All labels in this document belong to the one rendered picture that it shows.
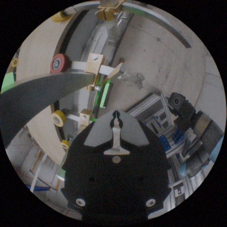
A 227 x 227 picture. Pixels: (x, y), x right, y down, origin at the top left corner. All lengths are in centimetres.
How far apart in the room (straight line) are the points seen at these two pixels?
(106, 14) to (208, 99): 281
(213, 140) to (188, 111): 13
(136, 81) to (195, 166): 40
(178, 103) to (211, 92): 271
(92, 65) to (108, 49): 21
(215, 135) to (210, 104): 252
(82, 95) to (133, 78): 42
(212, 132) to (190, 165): 16
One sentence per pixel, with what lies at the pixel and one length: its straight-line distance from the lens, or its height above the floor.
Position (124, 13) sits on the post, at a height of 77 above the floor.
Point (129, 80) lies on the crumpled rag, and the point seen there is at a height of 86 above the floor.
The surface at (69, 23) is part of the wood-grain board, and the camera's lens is 39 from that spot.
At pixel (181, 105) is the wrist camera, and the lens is 25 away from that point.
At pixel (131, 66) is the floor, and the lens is 115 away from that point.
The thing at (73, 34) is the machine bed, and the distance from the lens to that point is 47.
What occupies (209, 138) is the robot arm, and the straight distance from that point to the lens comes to 25.
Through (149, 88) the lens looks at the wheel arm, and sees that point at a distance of 28.
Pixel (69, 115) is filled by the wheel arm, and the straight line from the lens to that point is 39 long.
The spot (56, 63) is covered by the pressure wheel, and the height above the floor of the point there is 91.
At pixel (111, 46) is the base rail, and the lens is 45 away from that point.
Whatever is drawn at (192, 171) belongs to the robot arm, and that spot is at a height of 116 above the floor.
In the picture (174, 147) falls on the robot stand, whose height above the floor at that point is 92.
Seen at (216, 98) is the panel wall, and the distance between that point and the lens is 283.
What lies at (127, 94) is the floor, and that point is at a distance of 116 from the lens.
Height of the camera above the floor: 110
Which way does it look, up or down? 61 degrees down
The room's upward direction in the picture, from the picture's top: 176 degrees counter-clockwise
